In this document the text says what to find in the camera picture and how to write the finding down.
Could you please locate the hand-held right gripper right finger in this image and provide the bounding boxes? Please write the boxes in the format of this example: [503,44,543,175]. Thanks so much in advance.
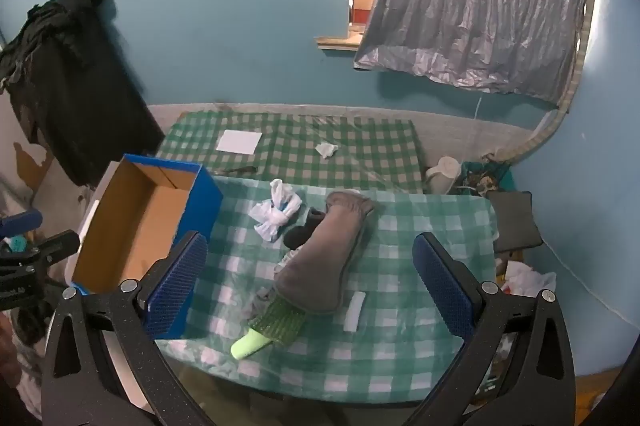
[405,232,577,426]

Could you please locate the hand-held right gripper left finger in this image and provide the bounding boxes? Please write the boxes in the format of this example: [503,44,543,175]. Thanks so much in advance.
[40,231,212,426]

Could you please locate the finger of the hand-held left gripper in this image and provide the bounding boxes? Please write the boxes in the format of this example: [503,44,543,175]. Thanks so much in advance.
[0,230,81,277]

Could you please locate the light green sock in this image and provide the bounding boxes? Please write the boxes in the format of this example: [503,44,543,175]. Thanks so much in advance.
[231,328,273,361]

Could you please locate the crumpled white plastic bag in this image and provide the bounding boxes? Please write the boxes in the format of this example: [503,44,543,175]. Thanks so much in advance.
[500,261,557,299]

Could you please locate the dark grey cushion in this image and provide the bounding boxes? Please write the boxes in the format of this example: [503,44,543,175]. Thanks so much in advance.
[487,191,543,254]

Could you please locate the white foam block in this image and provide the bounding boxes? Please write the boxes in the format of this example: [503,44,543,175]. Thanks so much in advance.
[344,292,367,333]

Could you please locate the white plastic jug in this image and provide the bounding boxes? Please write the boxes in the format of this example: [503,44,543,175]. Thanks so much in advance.
[425,156,461,195]

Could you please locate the dark green striped cloth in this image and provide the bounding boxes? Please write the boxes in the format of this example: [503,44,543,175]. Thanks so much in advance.
[248,297,307,348]

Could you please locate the dark tangled clutter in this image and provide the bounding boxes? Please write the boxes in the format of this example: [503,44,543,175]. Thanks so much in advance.
[460,158,513,197]

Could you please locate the white knotted plastic bag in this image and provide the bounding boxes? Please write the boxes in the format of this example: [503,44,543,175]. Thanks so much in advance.
[248,179,304,243]

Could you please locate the black sock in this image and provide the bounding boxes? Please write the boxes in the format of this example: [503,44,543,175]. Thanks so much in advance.
[283,207,326,251]

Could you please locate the white paper sheet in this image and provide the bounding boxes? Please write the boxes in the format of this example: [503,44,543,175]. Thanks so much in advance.
[216,130,263,155]

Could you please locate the black hanging clothes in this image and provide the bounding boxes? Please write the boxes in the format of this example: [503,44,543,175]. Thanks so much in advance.
[0,0,166,187]

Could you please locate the dark green checked tablecloth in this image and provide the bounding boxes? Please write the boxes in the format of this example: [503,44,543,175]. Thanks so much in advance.
[155,111,426,194]

